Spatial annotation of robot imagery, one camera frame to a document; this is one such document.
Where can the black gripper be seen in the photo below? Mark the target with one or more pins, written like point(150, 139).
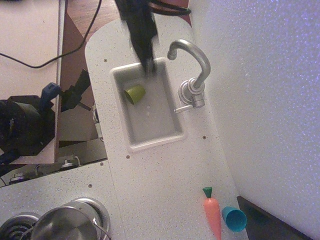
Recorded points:
point(142, 29)

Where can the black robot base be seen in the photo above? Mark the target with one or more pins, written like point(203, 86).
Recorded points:
point(27, 126)

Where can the green plastic cup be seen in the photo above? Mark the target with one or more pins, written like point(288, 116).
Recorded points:
point(134, 93)

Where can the grey toy sink basin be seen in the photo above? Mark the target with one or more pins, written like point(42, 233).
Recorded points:
point(152, 120)

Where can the blue clamp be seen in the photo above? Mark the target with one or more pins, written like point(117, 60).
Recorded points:
point(51, 91)

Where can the orange toy carrot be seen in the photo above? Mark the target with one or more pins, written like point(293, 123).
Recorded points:
point(212, 212)

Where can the stainless steel pot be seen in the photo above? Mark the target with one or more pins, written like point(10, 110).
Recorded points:
point(80, 219)

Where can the teal plastic cup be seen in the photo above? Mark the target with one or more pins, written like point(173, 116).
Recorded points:
point(234, 218)

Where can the silver stove burner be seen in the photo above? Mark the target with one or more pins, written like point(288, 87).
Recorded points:
point(19, 227)

